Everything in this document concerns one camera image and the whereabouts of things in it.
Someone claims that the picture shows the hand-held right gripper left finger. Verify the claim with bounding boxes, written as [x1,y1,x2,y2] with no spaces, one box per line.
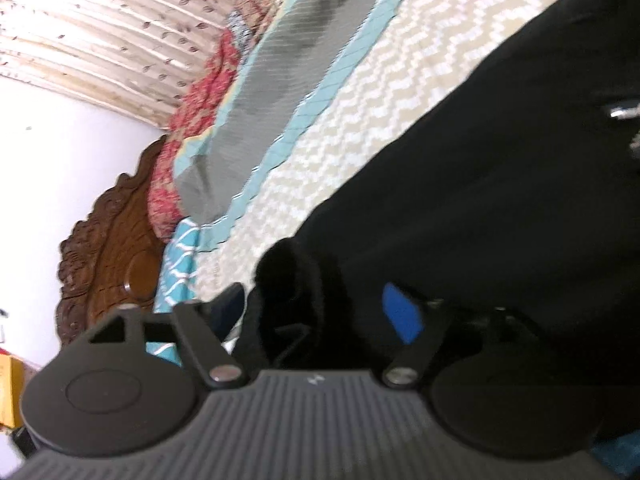
[87,282,247,389]

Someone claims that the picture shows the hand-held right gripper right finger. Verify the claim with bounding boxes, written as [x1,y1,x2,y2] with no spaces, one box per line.
[382,282,512,391]

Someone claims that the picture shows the black pants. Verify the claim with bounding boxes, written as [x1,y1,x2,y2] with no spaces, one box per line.
[234,0,640,443]

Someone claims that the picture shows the teal lattice bed sheet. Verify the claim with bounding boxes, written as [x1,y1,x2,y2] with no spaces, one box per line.
[151,217,241,368]

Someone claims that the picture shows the carved wooden headboard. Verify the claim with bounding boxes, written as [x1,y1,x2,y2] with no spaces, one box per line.
[56,135,170,347]

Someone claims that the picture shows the red floral patchwork quilt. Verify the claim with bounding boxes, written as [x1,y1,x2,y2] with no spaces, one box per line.
[147,0,323,237]

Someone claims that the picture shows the zigzag patterned bedspread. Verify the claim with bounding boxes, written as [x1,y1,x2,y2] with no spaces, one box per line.
[175,0,607,356]

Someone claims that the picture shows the yellow box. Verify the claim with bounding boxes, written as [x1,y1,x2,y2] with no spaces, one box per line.
[0,352,27,430]

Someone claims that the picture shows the leaf print curtain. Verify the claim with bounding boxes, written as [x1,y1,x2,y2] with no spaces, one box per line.
[0,0,283,130]

